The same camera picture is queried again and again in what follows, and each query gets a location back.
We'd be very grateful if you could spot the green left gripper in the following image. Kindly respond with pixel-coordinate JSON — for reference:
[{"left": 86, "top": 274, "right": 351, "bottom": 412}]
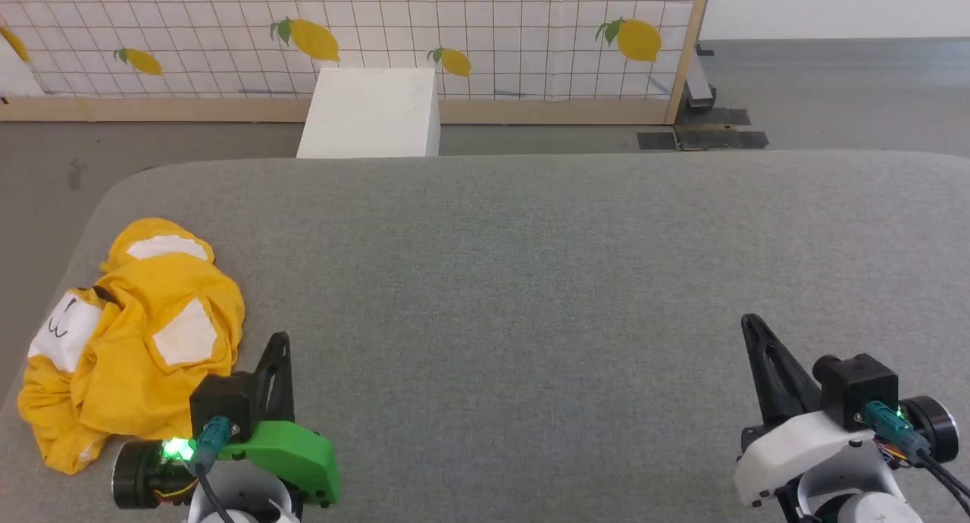
[{"left": 111, "top": 332, "right": 340, "bottom": 509}]

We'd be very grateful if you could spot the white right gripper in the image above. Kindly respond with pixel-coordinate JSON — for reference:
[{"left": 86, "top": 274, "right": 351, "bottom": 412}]
[{"left": 733, "top": 314, "right": 960, "bottom": 509}]

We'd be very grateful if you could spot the yellow cartoon print garment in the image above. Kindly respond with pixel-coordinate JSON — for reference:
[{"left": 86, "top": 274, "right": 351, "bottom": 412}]
[{"left": 17, "top": 218, "right": 246, "bottom": 475}]

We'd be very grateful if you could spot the white rectangular box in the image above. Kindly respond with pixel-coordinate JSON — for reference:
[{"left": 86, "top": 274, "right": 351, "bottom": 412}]
[{"left": 296, "top": 67, "right": 442, "bottom": 159}]

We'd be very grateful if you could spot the grey metal stand foot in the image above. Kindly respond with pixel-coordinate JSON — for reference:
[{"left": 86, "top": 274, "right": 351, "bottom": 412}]
[{"left": 682, "top": 44, "right": 718, "bottom": 115}]

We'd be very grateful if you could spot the left teal connector black cable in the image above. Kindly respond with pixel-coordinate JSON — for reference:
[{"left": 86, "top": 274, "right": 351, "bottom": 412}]
[{"left": 192, "top": 415, "right": 237, "bottom": 523}]

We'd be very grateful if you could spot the teal connector black cable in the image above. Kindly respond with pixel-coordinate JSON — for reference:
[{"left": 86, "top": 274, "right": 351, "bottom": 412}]
[
  {"left": 863, "top": 401, "right": 970, "bottom": 518},
  {"left": 192, "top": 415, "right": 237, "bottom": 523}
]

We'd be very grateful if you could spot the right teal connector black cable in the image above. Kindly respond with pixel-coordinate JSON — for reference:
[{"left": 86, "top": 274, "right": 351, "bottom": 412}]
[{"left": 863, "top": 401, "right": 970, "bottom": 518}]

